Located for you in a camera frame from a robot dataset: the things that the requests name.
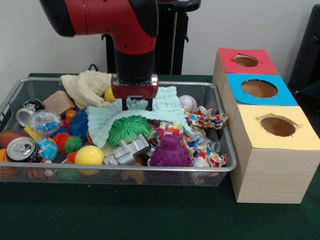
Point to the mint waffle cloth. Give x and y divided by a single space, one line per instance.
167 105

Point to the colourful confetti print packet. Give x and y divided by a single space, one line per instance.
205 120

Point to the blue globe ball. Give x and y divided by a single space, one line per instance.
48 148

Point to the white baseball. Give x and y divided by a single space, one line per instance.
188 103

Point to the green spiky ball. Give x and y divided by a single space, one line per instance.
130 128

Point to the silver drink can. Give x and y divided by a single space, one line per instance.
21 149

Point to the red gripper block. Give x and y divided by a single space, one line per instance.
135 92

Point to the yellow ball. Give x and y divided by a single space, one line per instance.
89 155

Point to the cream waffle cloth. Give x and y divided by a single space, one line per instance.
85 86

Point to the wooden box with three holes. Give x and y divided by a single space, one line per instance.
272 170

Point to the black upright panel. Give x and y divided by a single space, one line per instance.
307 45

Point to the dark green tablecloth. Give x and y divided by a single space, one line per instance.
125 212

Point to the shallow clear mesh bin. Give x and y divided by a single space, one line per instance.
205 175

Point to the black pedestal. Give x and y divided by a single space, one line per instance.
172 50

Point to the silver toy camera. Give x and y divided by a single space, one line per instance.
127 151

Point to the purple spiky ball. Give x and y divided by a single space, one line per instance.
171 153

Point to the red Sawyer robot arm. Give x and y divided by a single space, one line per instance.
112 22

